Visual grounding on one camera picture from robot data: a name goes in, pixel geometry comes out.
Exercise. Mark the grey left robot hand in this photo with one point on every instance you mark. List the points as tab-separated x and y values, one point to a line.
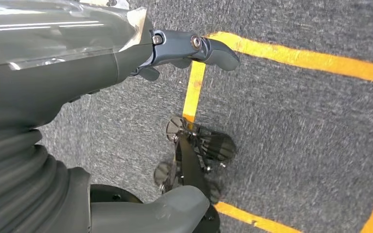
45	80

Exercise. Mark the yellow floor tape square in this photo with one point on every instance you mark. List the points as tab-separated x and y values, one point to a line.
302	59

